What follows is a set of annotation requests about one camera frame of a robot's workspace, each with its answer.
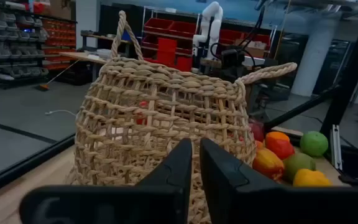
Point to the brown cardboard box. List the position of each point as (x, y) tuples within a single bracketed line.
[(253, 48)]

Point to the wooden workbench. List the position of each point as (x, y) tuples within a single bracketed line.
[(82, 56)]

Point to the orange parts drawers rack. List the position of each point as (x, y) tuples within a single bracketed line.
[(59, 40)]

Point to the grey parts bins shelf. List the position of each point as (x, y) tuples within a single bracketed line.
[(11, 46)]

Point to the white round pillar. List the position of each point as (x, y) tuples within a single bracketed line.
[(312, 56)]

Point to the orange fruit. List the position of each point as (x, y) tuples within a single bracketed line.
[(258, 144)]

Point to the red orange peach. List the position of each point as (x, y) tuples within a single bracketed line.
[(280, 146)]

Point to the dull green pear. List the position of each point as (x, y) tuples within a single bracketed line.
[(298, 165)]

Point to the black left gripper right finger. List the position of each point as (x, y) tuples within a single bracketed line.
[(259, 205)]

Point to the orange yellow mango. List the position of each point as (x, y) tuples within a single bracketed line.
[(267, 163)]

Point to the bright green apple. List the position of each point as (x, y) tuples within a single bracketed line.
[(314, 143)]

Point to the broom with orange head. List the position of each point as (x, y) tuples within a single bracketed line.
[(43, 87)]

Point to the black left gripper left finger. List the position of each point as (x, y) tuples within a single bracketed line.
[(120, 205)]

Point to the dark red apple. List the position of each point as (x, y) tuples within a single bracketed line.
[(256, 130)]

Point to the red storage bins rack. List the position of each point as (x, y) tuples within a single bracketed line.
[(166, 28)]

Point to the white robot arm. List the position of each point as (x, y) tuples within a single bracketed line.
[(213, 18)]

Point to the silver aluminium bracket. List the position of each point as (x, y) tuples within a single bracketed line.
[(336, 146)]

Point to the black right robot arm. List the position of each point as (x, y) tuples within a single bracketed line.
[(230, 59)]

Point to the yellow bell pepper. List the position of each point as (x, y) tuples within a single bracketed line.
[(311, 179)]

